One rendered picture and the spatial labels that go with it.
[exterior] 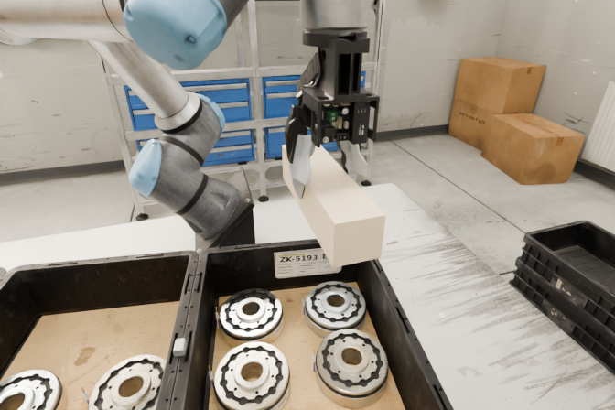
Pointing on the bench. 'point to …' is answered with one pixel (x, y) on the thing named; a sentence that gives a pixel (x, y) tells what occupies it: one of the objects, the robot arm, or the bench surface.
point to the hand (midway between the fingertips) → (323, 184)
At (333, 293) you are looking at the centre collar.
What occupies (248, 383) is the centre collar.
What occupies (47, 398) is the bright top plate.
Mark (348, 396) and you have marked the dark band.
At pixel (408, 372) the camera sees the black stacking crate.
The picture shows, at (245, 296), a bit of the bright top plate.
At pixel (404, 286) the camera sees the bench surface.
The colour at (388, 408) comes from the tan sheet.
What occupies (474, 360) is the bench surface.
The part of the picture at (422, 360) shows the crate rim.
